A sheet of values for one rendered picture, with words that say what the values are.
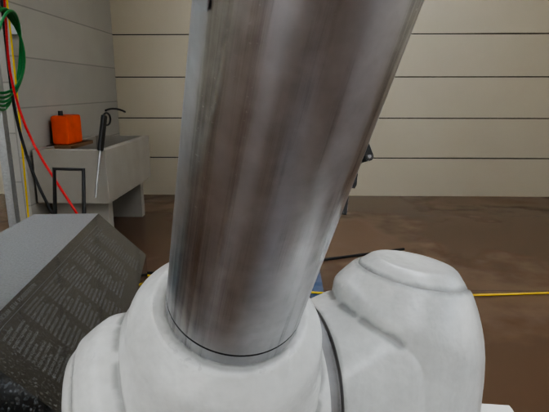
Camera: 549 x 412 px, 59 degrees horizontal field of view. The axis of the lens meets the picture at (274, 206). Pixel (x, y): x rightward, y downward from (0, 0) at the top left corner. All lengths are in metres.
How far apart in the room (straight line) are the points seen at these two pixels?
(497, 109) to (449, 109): 0.58
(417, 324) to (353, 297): 0.06
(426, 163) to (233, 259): 6.28
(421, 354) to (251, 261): 0.23
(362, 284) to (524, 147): 6.50
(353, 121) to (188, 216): 0.10
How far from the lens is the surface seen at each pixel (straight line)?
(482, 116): 6.67
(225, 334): 0.31
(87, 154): 4.33
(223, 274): 0.27
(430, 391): 0.47
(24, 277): 1.50
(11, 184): 4.17
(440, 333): 0.46
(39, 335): 1.33
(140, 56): 6.47
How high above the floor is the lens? 1.35
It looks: 14 degrees down
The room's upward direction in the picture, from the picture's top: straight up
